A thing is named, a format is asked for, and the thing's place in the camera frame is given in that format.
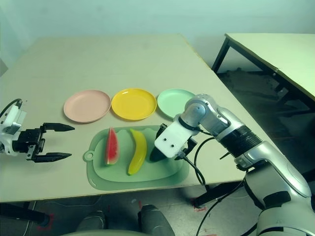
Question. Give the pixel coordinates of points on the grey robot right leg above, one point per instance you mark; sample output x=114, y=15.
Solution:
x=153, y=220

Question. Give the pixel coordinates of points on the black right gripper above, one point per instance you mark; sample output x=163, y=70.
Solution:
x=191, y=146

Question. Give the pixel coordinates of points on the yellow plastic plate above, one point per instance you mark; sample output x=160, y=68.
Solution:
x=134, y=104

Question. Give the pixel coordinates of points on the grey robot left leg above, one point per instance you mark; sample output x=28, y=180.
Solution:
x=91, y=221

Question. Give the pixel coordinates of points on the pink plastic plate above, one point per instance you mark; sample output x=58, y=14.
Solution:
x=86, y=107

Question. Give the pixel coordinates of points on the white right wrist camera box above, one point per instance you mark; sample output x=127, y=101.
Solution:
x=172, y=140

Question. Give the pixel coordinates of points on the green silicone cutting board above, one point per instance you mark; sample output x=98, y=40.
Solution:
x=110, y=177

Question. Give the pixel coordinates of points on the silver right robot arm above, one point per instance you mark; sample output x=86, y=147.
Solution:
x=258, y=152

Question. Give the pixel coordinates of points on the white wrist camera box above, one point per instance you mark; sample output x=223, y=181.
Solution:
x=11, y=118
x=172, y=140

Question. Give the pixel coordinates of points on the red floor tape mark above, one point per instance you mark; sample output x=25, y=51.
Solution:
x=50, y=220

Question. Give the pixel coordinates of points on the toy dark green avocado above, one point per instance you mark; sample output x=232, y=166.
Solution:
x=155, y=156

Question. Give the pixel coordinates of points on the beige black-framed side table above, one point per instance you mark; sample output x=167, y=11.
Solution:
x=283, y=54

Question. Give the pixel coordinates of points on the black metal table leg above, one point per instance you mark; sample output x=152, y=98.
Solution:
x=216, y=193
x=24, y=212

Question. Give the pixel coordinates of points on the grey robot leg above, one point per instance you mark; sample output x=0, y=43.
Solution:
x=153, y=220
x=91, y=221

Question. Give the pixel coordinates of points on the mint green plastic plate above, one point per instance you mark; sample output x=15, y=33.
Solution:
x=169, y=102

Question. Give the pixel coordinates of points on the toy yellow banana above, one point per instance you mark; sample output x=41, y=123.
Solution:
x=137, y=152

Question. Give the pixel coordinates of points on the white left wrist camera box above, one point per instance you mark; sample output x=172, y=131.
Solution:
x=11, y=118

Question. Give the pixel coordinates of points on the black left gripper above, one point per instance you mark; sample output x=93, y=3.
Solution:
x=27, y=143

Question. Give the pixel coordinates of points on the toy watermelon slice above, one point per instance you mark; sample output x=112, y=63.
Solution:
x=112, y=147

